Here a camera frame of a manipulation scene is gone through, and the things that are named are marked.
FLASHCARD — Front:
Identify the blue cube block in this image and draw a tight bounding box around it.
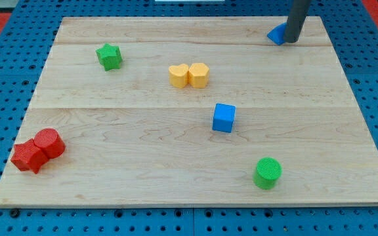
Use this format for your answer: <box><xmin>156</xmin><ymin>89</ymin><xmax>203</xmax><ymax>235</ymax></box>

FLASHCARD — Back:
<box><xmin>212</xmin><ymin>103</ymin><xmax>236</xmax><ymax>133</ymax></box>

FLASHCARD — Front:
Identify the yellow hexagon block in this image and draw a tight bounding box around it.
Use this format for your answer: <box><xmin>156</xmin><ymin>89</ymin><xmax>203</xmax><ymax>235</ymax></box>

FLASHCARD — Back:
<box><xmin>188</xmin><ymin>63</ymin><xmax>209</xmax><ymax>89</ymax></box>

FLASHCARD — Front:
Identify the light wooden board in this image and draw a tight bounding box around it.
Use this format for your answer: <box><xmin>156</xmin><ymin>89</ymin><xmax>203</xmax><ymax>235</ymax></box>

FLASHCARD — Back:
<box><xmin>0</xmin><ymin>16</ymin><xmax>378</xmax><ymax>208</ymax></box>

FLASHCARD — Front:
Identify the yellow heart block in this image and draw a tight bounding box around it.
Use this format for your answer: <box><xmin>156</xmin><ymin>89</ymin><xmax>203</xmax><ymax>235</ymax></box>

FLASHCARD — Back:
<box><xmin>169</xmin><ymin>64</ymin><xmax>189</xmax><ymax>89</ymax></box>

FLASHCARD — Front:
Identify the green cylinder block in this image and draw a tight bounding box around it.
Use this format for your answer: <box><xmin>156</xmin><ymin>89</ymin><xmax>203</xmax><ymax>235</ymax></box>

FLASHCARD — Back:
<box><xmin>253</xmin><ymin>157</ymin><xmax>282</xmax><ymax>189</ymax></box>

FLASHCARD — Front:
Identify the green star block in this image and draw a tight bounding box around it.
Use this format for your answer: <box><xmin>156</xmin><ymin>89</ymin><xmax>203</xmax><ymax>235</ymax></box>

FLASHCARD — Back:
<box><xmin>96</xmin><ymin>43</ymin><xmax>122</xmax><ymax>71</ymax></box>

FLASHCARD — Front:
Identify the blue triangular block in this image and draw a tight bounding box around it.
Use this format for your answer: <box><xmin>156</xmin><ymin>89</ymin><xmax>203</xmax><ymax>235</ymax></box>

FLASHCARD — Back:
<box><xmin>267</xmin><ymin>22</ymin><xmax>287</xmax><ymax>45</ymax></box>

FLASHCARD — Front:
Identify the red cylinder block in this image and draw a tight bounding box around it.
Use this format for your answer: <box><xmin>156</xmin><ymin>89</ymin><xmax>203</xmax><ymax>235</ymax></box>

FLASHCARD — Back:
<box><xmin>34</xmin><ymin>128</ymin><xmax>66</xmax><ymax>159</ymax></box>

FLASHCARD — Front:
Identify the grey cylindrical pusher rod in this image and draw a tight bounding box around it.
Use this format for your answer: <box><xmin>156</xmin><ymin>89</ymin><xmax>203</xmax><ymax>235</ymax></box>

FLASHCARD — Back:
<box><xmin>283</xmin><ymin>0</ymin><xmax>311</xmax><ymax>43</ymax></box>

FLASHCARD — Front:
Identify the red star block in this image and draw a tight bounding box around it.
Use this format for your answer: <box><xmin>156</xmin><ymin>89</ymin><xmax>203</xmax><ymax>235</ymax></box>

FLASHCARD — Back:
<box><xmin>10</xmin><ymin>138</ymin><xmax>49</xmax><ymax>174</ymax></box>

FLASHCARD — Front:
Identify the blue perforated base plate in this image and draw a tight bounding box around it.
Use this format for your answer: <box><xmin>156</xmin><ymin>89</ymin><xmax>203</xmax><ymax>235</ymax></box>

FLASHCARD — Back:
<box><xmin>0</xmin><ymin>0</ymin><xmax>378</xmax><ymax>235</ymax></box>

